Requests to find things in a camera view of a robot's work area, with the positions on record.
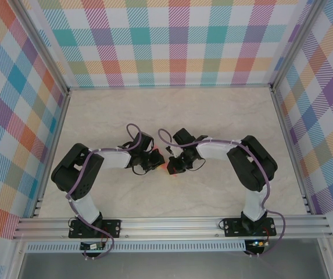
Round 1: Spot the black circuit board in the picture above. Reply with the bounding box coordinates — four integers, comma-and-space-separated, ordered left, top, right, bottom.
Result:
80, 241, 106, 251

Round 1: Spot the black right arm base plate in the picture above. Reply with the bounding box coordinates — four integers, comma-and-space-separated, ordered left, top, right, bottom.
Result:
223, 218, 277, 238

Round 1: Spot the aluminium corner post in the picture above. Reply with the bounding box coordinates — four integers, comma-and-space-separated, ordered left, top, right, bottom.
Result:
270, 0, 330, 94
14, 0, 71, 95

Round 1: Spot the aluminium mounting rail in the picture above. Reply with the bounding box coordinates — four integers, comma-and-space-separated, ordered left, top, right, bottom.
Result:
12, 214, 333, 241

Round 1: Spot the thin aluminium back rail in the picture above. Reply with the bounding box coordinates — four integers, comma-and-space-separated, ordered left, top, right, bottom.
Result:
67, 84, 273, 91

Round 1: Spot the grey metal panel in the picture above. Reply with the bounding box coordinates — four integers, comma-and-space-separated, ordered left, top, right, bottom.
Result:
17, 252, 330, 279

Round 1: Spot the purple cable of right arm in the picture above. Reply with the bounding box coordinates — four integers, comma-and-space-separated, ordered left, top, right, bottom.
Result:
157, 128, 287, 258

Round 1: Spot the slotted grey cable tray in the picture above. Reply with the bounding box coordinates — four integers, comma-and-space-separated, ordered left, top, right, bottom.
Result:
25, 239, 247, 253

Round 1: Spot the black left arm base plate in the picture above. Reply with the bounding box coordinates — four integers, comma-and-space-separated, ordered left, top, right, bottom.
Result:
68, 219, 123, 239

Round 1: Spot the pink square paper sheet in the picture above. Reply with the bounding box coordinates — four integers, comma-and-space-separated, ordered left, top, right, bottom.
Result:
159, 163, 181, 178

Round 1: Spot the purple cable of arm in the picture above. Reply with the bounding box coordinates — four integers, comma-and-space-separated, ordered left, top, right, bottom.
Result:
67, 124, 143, 261
157, 128, 287, 258

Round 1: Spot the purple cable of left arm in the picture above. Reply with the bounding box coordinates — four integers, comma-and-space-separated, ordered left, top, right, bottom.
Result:
67, 124, 143, 261

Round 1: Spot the aluminium side rail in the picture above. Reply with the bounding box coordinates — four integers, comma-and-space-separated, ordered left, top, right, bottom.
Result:
31, 88, 71, 219
270, 87, 315, 216

